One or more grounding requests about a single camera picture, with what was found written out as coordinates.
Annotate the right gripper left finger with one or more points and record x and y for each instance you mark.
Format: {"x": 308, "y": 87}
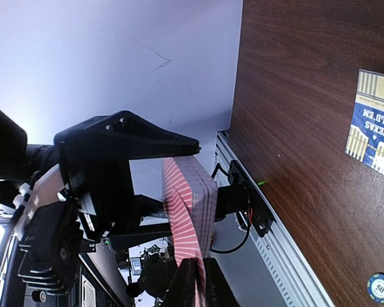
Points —
{"x": 181, "y": 292}

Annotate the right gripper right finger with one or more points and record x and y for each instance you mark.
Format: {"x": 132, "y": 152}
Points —
{"x": 217, "y": 290}

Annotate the front aluminium rail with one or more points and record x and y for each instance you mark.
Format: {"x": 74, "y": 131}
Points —
{"x": 269, "y": 270}

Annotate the red playing card deck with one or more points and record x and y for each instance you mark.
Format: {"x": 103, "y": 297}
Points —
{"x": 190, "y": 199}

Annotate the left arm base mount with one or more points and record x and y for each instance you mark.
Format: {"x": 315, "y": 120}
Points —
{"x": 240, "y": 195}

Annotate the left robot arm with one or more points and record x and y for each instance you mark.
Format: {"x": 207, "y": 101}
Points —
{"x": 20, "y": 159}

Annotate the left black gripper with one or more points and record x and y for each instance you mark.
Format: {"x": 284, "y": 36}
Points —
{"x": 94, "y": 159}

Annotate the teal poker chip stack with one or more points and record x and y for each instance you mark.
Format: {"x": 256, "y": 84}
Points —
{"x": 375, "y": 287}

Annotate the gold striped card box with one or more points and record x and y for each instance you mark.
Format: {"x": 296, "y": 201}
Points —
{"x": 366, "y": 133}

